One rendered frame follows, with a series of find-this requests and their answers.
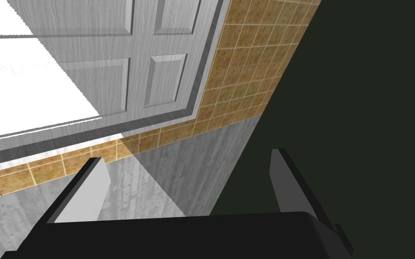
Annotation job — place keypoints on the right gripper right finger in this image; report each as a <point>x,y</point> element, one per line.
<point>289,183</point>

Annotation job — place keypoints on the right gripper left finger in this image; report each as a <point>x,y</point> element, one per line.
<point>85,196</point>

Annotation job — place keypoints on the grey panelled door leaf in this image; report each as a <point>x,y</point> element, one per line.
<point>96,68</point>

